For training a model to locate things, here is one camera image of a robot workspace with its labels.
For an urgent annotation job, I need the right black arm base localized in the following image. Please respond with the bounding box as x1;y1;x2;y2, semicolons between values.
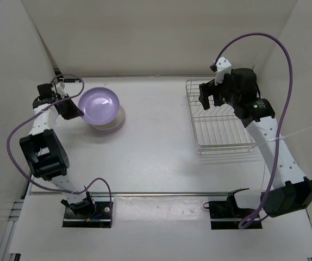
203;201;254;230

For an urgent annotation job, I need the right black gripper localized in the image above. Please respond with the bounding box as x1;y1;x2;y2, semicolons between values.
198;71;240;111

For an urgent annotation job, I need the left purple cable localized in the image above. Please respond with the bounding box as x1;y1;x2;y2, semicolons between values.
6;74;112;226

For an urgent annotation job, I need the purple plastic plate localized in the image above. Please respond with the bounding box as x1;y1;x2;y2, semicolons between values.
78;87;120;125

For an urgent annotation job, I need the white plastic plate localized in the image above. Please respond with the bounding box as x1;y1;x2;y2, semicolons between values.
90;107;125;129

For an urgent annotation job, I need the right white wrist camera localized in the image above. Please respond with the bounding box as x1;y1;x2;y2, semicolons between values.
210;57;232;85

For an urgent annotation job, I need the black label sticker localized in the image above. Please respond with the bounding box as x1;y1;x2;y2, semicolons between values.
59;78;82;83

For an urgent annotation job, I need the metal wire dish rack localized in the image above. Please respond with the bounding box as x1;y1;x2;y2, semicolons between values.
185;79;255;154

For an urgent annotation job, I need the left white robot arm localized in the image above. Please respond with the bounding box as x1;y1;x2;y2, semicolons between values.
20;83;96;218

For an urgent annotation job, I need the blue plastic plate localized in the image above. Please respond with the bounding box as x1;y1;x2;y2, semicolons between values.
93;120;124;132

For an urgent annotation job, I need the white zip tie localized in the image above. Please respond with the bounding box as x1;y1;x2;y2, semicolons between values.
253;126;312;148

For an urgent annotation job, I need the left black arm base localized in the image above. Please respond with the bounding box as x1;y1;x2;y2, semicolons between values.
61;195;114;228

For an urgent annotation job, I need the purple cable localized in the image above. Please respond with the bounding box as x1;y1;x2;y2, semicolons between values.
211;32;293;229
6;74;112;226

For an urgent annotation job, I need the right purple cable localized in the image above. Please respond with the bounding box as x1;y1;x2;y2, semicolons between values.
211;32;293;229

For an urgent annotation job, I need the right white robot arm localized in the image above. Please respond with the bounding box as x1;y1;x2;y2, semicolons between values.
198;68;312;218

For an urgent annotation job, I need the pink plastic plate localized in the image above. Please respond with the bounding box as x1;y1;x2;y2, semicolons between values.
90;122;123;133

